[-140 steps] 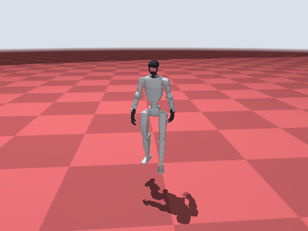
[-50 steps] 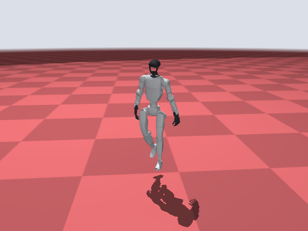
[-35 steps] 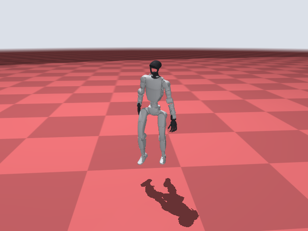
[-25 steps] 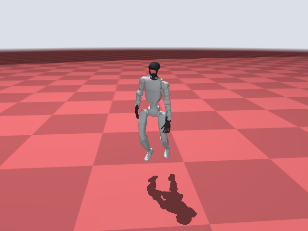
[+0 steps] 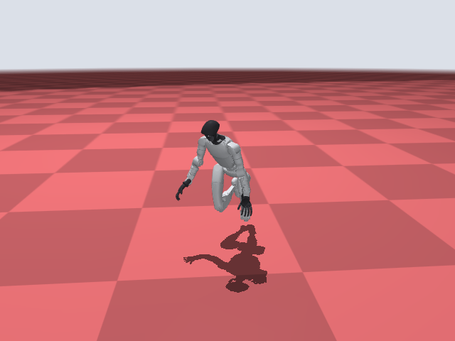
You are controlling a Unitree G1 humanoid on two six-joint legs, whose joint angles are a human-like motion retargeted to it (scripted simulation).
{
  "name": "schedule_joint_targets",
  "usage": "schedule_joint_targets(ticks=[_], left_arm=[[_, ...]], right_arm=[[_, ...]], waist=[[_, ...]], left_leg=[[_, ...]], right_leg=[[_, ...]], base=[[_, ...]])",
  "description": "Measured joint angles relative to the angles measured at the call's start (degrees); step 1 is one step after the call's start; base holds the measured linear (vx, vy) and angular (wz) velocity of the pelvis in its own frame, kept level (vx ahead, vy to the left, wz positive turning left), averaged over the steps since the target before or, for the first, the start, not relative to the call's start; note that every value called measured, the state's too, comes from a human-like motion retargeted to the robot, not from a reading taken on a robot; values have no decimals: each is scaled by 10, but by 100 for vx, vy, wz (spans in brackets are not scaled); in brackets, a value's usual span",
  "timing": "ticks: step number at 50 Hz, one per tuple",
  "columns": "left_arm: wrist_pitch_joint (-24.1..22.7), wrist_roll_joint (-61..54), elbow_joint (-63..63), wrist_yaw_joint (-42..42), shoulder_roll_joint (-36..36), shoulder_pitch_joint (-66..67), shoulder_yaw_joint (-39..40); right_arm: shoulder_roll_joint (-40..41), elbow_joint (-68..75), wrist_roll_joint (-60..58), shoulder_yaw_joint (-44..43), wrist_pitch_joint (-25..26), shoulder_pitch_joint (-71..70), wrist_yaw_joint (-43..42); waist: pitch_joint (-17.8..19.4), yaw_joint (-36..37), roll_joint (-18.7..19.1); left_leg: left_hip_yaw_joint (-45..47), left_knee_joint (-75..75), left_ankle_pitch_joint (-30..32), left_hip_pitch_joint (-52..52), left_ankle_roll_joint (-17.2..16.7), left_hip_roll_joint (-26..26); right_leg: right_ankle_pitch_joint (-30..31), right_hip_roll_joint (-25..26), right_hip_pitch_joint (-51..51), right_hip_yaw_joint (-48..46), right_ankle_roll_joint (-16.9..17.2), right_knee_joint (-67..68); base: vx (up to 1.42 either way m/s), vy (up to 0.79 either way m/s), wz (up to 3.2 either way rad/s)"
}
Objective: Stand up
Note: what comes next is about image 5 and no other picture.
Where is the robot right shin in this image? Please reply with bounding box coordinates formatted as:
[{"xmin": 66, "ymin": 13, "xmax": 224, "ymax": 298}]
[{"xmin": 214, "ymin": 185, "xmax": 237, "ymax": 212}]

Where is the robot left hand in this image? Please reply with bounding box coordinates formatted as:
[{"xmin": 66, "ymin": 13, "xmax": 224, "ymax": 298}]
[{"xmin": 237, "ymin": 194, "xmax": 252, "ymax": 217}]

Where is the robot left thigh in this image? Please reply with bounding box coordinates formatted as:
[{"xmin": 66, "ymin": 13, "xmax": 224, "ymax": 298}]
[{"xmin": 237, "ymin": 172, "xmax": 251, "ymax": 220}]

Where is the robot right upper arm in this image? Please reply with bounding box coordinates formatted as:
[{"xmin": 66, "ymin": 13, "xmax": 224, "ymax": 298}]
[{"xmin": 193, "ymin": 136, "xmax": 207, "ymax": 166}]

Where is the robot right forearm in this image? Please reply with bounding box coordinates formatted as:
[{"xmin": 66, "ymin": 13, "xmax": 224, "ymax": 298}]
[{"xmin": 185, "ymin": 162, "xmax": 199, "ymax": 185}]

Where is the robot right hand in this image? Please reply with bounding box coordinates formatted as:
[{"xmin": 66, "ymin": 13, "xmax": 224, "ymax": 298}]
[{"xmin": 176, "ymin": 179, "xmax": 191, "ymax": 201}]

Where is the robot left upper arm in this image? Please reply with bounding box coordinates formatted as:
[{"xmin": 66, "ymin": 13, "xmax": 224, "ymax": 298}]
[{"xmin": 227, "ymin": 142, "xmax": 245, "ymax": 178}]

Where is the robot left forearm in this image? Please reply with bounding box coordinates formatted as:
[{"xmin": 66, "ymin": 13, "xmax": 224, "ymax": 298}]
[{"xmin": 240, "ymin": 168, "xmax": 250, "ymax": 197}]

